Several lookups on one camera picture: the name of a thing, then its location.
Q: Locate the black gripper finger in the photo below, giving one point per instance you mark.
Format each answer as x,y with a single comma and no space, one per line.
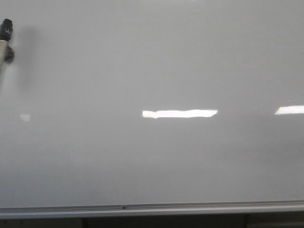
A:
9,55

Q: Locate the grey marker tray ledge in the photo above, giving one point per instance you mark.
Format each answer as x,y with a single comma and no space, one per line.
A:
147,210

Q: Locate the white whiteboard with aluminium frame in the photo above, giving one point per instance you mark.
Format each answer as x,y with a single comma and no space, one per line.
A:
152,102

